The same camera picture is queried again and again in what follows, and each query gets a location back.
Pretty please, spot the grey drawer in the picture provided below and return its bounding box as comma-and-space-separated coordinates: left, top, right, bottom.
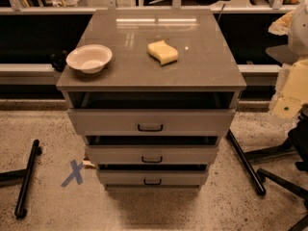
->
97, 170, 208, 187
68, 109, 235, 136
85, 145, 218, 165

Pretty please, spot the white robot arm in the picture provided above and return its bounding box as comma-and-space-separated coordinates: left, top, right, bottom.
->
269, 0, 308, 119

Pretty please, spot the blue tape cross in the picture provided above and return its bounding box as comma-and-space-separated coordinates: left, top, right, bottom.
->
61, 160, 84, 188

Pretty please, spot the yellow sponge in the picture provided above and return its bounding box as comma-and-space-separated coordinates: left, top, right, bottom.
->
147, 40, 178, 65

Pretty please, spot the dark round table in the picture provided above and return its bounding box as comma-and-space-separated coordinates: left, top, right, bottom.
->
266, 44, 299, 64

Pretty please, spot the grey top drawer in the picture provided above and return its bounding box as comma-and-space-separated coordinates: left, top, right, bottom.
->
68, 109, 235, 136

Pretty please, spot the grey bottom drawer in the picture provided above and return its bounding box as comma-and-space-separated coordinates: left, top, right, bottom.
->
97, 170, 208, 187

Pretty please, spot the black stand leg left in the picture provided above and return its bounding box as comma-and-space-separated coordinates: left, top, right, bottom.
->
0, 140, 42, 219

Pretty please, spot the grey drawer cabinet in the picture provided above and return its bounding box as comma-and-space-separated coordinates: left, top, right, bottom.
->
56, 8, 247, 192

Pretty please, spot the black clamp knob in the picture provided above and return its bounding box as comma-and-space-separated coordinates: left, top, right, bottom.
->
50, 51, 67, 72

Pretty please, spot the white bowl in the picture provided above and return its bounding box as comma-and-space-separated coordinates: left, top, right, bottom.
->
66, 44, 113, 74

